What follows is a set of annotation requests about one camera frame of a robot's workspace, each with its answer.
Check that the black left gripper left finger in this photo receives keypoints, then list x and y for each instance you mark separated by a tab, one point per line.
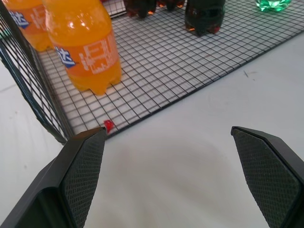
71	180

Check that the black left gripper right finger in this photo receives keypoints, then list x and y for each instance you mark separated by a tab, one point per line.
268	175

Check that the small red clip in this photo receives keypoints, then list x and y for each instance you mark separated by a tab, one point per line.
109	125

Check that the orange soda bottle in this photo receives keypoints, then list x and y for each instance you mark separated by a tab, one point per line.
88	52
31	26

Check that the green soda bottle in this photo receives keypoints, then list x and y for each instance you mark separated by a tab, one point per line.
273	4

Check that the dark cola bottle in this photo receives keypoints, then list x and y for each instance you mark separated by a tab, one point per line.
140	8
204	16

